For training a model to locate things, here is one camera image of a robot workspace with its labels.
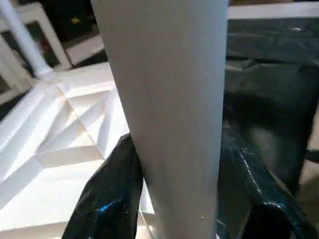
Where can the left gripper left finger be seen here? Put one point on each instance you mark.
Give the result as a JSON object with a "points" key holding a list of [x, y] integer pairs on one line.
{"points": [[109, 199]]}

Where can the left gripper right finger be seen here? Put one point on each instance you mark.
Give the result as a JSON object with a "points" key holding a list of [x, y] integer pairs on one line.
{"points": [[254, 209]]}

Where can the white plastic table top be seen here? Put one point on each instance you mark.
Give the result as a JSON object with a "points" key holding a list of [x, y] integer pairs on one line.
{"points": [[50, 164]]}

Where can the white plastic table leg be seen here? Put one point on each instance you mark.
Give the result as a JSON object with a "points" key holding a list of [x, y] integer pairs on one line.
{"points": [[169, 99], [25, 40]]}

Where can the black work mat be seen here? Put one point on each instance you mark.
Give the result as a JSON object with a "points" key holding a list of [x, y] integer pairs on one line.
{"points": [[274, 89]]}

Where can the white glass door cabinet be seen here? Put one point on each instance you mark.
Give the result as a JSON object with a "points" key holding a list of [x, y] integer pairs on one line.
{"points": [[50, 35]]}

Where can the dark wooden cabinet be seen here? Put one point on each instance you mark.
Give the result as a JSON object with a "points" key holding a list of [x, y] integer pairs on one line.
{"points": [[70, 17]]}

